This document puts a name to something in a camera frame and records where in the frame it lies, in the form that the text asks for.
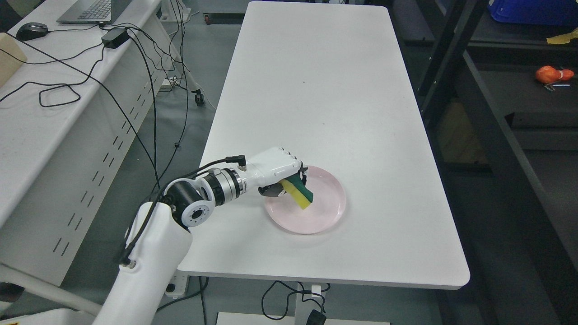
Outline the black computer mouse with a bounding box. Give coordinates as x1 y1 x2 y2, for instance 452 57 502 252
16 22 50 41

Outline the yellow tape piece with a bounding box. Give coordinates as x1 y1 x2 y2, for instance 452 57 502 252
546 28 578 45

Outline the orange toy object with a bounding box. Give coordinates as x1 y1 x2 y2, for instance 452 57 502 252
535 65 575 85

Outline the green yellow sponge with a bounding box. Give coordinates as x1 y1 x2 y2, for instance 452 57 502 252
279 174 314 210

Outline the blue plastic bin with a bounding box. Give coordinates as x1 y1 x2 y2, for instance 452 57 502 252
487 0 578 27

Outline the pink round plate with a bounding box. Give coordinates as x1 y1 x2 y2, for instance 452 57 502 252
265 166 346 235

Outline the white power strip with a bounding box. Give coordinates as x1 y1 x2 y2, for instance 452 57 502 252
165 270 189 300

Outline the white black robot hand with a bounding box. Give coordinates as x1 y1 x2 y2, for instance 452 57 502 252
240 147 309 193

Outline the black power adapter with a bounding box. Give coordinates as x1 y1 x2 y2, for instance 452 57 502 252
101 26 130 49

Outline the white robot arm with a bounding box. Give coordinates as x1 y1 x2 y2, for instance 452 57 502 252
93 155 247 325

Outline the white side desk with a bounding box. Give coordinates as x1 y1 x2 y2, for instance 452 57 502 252
0 0 178 286

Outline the white table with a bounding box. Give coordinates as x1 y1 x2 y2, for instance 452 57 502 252
179 1 470 289

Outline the black metal shelf rack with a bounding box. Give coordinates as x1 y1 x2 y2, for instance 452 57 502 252
389 0 577 325

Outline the grey laptop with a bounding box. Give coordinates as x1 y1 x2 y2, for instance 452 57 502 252
56 0 132 24

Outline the beige box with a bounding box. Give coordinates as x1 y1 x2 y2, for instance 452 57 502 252
0 32 28 87

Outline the black cable loop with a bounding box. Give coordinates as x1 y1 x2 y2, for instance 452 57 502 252
0 81 82 108

